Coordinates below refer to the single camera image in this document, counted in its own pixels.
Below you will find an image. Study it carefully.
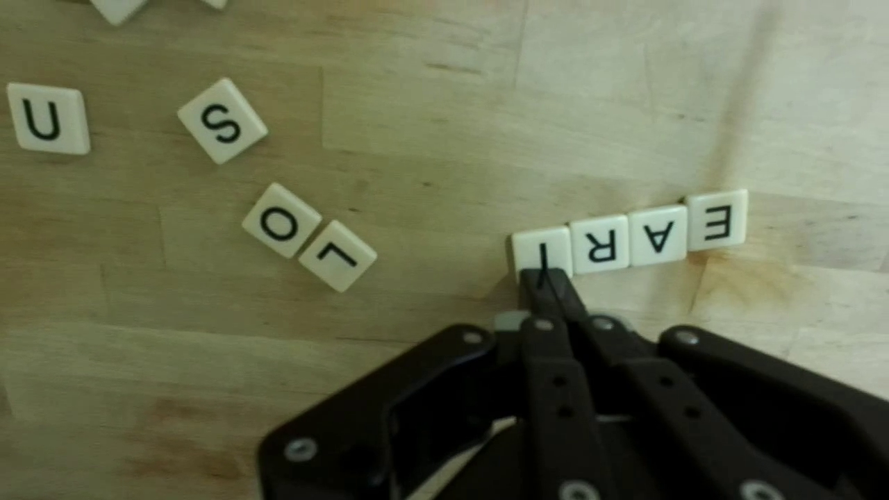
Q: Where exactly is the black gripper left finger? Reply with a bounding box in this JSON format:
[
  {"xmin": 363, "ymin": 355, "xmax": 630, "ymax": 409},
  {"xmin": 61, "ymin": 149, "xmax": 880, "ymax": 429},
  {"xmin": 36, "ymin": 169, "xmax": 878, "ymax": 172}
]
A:
[{"xmin": 518, "ymin": 269, "xmax": 613, "ymax": 500}]

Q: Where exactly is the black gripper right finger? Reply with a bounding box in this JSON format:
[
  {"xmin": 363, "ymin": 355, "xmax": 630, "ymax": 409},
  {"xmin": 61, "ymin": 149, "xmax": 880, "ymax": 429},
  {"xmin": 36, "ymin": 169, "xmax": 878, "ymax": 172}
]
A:
[{"xmin": 549, "ymin": 269, "xmax": 828, "ymax": 500}]

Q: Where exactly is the tile letter T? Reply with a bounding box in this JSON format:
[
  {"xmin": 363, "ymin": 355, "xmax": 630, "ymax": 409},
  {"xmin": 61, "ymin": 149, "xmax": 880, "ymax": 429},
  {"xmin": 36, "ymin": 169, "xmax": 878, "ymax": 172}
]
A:
[{"xmin": 510, "ymin": 224, "xmax": 571, "ymax": 273}]

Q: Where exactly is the tile letter S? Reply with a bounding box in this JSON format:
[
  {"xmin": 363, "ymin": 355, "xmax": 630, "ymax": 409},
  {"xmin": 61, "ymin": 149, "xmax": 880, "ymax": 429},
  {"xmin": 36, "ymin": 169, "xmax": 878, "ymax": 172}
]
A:
[{"xmin": 178, "ymin": 79, "xmax": 267, "ymax": 163}]

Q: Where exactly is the tile letter A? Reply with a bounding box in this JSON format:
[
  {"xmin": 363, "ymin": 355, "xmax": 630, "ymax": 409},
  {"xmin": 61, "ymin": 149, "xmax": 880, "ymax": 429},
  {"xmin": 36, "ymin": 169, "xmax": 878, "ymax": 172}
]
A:
[{"xmin": 628, "ymin": 206, "xmax": 688, "ymax": 267}]

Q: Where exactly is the tile letter R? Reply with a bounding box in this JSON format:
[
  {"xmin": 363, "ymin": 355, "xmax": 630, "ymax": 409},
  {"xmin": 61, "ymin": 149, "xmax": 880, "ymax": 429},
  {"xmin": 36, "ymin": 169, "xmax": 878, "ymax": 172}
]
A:
[{"xmin": 568, "ymin": 213, "xmax": 630, "ymax": 276}]

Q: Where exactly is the tile letter E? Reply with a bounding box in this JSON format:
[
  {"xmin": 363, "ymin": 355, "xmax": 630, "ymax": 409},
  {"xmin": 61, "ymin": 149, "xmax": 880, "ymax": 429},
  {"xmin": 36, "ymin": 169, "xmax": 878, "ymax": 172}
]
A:
[{"xmin": 687, "ymin": 190, "xmax": 746, "ymax": 249}]

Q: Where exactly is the tile letter L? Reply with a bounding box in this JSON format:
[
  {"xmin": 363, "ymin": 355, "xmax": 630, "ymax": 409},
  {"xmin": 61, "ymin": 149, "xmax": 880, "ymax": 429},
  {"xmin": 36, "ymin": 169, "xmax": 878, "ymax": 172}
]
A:
[{"xmin": 300, "ymin": 219, "xmax": 378, "ymax": 291}]

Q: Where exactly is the tile letter O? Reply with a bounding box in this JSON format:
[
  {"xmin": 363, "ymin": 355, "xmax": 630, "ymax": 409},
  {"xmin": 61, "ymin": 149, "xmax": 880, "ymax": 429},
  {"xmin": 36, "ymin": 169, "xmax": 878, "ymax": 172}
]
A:
[{"xmin": 242, "ymin": 184, "xmax": 321, "ymax": 259}]

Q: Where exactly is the tile letter U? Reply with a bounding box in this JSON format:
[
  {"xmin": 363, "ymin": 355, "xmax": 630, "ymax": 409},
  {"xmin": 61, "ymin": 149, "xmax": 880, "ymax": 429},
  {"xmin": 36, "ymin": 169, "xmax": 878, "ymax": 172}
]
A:
[{"xmin": 6, "ymin": 84, "xmax": 92, "ymax": 156}]

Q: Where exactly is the tile letter P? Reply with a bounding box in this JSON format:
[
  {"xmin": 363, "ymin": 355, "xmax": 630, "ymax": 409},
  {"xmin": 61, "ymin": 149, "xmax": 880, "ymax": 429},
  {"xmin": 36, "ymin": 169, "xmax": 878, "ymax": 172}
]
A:
[{"xmin": 88, "ymin": 0, "xmax": 146, "ymax": 29}]

